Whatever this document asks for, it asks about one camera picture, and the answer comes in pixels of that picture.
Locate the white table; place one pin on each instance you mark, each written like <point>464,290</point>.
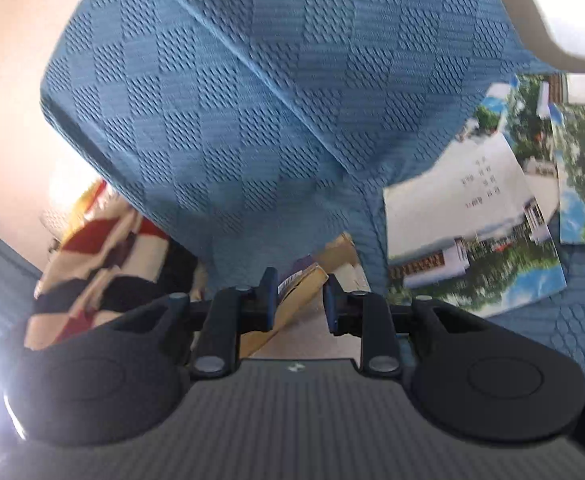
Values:
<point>572,10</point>

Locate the brown painting cover book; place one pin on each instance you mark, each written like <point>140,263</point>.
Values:
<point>340,250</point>

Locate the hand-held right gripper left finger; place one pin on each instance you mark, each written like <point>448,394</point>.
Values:
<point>271,300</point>

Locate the person's checked sweater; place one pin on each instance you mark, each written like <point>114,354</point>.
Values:
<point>102,270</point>

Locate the blue textured sofa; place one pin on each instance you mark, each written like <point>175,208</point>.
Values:
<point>247,85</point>

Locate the purple cover book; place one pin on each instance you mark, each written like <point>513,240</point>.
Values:
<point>305,266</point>

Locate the white dotted object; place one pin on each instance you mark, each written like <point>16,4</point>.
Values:
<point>60,200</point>

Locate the yellow fringed cloth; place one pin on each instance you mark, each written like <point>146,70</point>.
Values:
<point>85,207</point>

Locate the orange bordered white book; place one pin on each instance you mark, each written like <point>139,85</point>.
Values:
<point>292,312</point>

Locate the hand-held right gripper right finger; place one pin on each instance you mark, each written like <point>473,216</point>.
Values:
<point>331,310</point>

